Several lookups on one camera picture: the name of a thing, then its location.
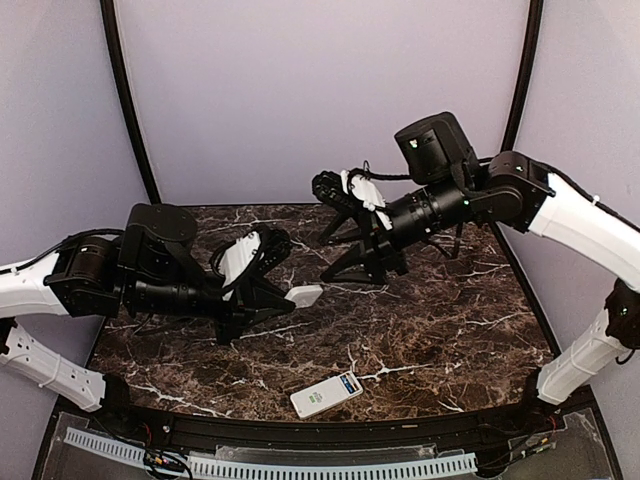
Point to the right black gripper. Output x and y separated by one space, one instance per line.
375 259

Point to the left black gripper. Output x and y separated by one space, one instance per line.
248 298

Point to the white battery cover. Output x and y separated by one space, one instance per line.
304 296

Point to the blue battery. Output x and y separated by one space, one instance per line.
351 387

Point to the white remote control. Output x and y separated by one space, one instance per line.
321 396

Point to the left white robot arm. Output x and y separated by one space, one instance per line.
145 268

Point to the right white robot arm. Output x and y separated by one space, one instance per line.
454 187

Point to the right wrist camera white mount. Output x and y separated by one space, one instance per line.
351 193

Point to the white slotted cable duct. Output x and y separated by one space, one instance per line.
237 463

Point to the small circuit board with wires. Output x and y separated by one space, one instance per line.
158 461

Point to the black front rail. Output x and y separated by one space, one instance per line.
486 429

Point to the left black frame post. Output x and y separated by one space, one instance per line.
126 100

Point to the black frame post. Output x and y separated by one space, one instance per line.
126 100
523 78

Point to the right black frame post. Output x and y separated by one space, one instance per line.
523 78

